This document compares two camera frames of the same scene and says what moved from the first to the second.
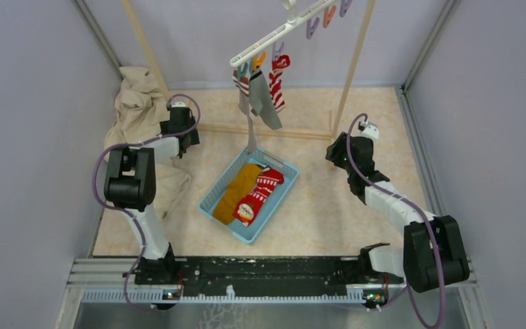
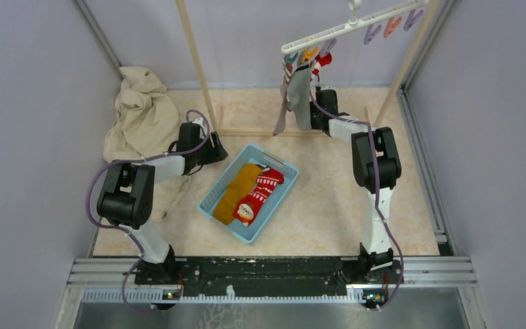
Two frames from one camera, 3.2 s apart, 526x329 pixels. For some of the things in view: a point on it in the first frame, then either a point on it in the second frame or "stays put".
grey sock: x=261 y=101 → x=298 y=88
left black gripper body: x=192 y=137 → x=209 y=154
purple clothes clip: x=344 y=5 → x=411 y=20
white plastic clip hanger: x=293 y=22 → x=354 y=7
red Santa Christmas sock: x=247 y=209 stays put
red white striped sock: x=275 y=81 → x=315 y=64
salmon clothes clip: x=328 y=15 → x=390 y=27
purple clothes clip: x=275 y=53 → x=328 y=46
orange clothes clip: x=257 y=62 → x=306 y=55
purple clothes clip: x=311 y=29 → x=369 y=35
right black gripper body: x=339 y=155 → x=315 y=115
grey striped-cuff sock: x=243 y=86 → x=284 y=107
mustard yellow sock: x=236 y=194 stays put
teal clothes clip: x=242 y=73 → x=290 y=59
